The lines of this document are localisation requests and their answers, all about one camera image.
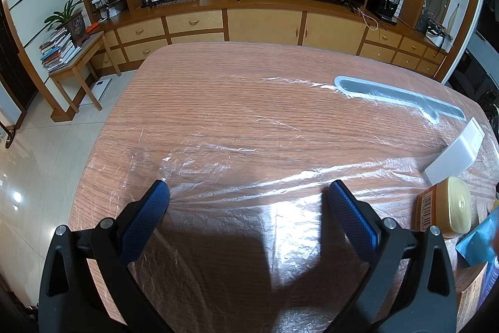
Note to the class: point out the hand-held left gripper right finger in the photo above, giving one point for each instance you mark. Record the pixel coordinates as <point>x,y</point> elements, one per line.
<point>353,220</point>

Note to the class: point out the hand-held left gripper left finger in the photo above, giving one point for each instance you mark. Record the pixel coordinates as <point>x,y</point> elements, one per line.
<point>144,220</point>

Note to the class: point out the translucent white plastic box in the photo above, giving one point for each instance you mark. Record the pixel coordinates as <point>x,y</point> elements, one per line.
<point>456,153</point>

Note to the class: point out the yellow plastic container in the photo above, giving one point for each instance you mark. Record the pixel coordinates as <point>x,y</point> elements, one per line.
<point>454,206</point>

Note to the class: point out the clear plastic table cover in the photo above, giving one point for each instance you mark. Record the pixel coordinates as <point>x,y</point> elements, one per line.
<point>234,130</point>

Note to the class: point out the blue plastic bag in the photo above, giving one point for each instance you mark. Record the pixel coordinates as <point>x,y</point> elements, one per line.
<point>479,239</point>

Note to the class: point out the white floor appliance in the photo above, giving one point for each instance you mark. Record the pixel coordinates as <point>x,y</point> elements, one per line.
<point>97,91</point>

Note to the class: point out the brown cardboard box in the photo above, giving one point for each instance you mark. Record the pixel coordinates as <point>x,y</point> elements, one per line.
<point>469,294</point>

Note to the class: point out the wooden side table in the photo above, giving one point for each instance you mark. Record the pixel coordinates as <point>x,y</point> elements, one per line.
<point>74,68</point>

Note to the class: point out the stack of books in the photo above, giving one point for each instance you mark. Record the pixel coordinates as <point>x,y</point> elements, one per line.
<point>58,52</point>

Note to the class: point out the potted plant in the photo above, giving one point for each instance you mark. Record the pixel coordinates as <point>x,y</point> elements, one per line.
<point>76,26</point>

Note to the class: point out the wooden wall cabinet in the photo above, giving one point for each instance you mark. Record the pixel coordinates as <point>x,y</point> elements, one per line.
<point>265,26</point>

